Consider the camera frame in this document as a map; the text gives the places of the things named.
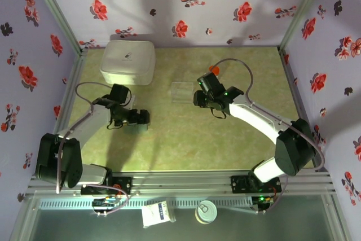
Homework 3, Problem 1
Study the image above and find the clear plastic card holder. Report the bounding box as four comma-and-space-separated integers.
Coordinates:
171, 81, 195, 104

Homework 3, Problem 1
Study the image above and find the white square lidded box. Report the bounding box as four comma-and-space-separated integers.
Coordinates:
99, 40, 157, 86

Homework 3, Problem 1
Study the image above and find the white box with blue label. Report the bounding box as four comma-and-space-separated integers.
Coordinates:
140, 200, 177, 229

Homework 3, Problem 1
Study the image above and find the silver tin can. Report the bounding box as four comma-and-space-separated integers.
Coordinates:
194, 200, 218, 225

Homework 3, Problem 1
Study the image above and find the lilac right arm cable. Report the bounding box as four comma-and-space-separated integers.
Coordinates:
210, 58, 325, 215

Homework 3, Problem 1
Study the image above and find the lilac arm cable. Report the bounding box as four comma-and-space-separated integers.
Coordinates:
210, 58, 325, 215
55, 81, 133, 218

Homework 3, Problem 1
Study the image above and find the aluminium side rail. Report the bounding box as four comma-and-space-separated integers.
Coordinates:
278, 46, 328, 174
42, 49, 90, 176

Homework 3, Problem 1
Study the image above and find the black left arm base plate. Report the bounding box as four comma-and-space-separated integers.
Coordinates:
81, 176, 133, 196

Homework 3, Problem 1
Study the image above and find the aluminium mounting rail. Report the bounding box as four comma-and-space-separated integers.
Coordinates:
24, 169, 338, 196

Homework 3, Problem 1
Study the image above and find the lilac left arm cable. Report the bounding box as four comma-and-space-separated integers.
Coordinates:
55, 81, 133, 218

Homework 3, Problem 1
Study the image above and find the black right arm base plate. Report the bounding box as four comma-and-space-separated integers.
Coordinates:
230, 175, 282, 194

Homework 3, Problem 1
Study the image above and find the white slotted cable duct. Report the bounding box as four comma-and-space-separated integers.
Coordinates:
38, 197, 253, 211

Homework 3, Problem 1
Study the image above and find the aluminium frame post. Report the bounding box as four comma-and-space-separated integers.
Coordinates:
27, 0, 88, 55
278, 0, 329, 52

